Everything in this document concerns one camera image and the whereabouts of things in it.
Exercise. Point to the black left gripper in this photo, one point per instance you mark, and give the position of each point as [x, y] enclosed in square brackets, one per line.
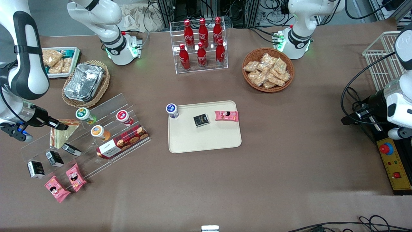
[374, 102]

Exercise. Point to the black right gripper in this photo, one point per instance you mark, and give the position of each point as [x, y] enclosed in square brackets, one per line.
[40, 115]

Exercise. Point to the triangular sandwich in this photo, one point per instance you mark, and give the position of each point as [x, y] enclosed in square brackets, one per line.
[61, 137]

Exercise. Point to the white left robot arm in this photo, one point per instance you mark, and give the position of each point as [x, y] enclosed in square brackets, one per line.
[302, 35]

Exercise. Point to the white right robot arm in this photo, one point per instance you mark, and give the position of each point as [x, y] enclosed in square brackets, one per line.
[30, 64]

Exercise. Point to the white rectangular snack tray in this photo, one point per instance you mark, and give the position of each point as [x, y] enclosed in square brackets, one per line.
[74, 61]

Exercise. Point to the beige plastic tray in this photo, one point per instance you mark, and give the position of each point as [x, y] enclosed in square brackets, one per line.
[206, 138]

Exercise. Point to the green lid yogurt cup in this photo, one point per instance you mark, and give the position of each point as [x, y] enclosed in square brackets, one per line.
[84, 115]

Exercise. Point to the small black snack box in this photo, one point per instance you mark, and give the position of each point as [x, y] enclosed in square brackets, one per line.
[71, 149]
[54, 158]
[36, 169]
[201, 120]

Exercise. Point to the orange lid yogurt cup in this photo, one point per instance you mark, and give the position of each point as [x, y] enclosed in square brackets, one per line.
[99, 132]

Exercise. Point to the red emergency stop button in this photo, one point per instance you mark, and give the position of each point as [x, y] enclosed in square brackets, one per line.
[385, 149]

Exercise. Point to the stacked foil containers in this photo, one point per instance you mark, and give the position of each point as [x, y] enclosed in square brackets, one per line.
[84, 82]

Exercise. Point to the clear acrylic stepped shelf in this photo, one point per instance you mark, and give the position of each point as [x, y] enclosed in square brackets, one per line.
[106, 106]

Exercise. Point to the pink snack packet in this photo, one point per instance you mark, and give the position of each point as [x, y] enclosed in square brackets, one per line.
[57, 189]
[76, 178]
[226, 116]

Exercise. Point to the clear packet rice cracker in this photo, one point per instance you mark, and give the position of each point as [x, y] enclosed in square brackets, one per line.
[284, 76]
[268, 59]
[51, 57]
[269, 85]
[280, 66]
[55, 68]
[257, 79]
[67, 65]
[276, 80]
[251, 66]

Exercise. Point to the oval wicker basket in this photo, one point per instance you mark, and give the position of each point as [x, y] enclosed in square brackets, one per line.
[104, 87]

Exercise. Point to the red lid yogurt cup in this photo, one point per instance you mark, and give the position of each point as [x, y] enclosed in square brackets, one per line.
[124, 116]

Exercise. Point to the red plaid cookie box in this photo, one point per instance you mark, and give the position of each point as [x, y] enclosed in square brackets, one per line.
[125, 141]

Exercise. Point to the yellow control box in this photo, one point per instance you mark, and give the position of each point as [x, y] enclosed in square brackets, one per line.
[397, 167]

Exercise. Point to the teal snack packet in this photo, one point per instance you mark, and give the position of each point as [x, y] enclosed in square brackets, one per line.
[68, 53]

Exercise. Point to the brown table cover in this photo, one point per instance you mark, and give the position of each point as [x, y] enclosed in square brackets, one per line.
[289, 167]

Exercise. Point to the round brown wicker basket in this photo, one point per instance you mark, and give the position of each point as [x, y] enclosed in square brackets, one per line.
[249, 82]

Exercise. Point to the blue lid yogurt cup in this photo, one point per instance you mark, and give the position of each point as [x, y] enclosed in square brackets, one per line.
[172, 110]

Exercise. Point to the beige crumpled cloth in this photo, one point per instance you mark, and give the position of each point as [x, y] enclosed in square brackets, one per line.
[138, 17]

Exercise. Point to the red cola bottle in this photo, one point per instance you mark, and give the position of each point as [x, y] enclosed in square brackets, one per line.
[218, 30]
[184, 59]
[203, 32]
[201, 57]
[220, 54]
[189, 35]

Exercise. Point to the clear acrylic bottle rack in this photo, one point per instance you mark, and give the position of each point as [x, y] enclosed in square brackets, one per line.
[209, 69]

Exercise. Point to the aluminium frame rack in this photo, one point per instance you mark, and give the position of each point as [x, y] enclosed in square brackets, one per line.
[193, 9]

